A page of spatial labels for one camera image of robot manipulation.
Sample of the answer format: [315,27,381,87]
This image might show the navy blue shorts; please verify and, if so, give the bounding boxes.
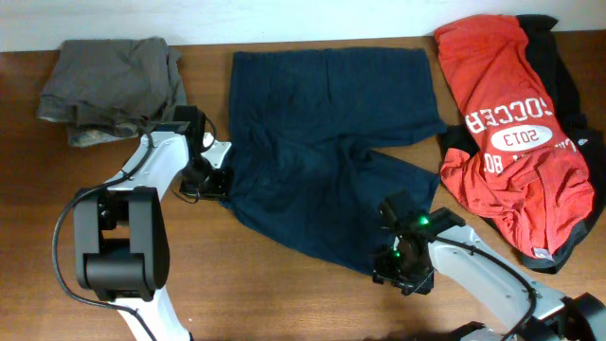
[225,47,446,275]

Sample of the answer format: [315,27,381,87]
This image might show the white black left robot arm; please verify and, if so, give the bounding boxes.
[74,122,232,340]

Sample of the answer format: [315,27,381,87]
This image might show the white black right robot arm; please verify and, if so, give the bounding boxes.
[372,204,605,340]

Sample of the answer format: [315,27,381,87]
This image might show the black garment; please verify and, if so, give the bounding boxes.
[441,14,605,274]

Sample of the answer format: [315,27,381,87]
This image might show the grey folded garment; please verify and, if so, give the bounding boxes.
[36,37,187,148]

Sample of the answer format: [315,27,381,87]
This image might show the red soccer t-shirt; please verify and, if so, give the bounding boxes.
[435,15,595,260]

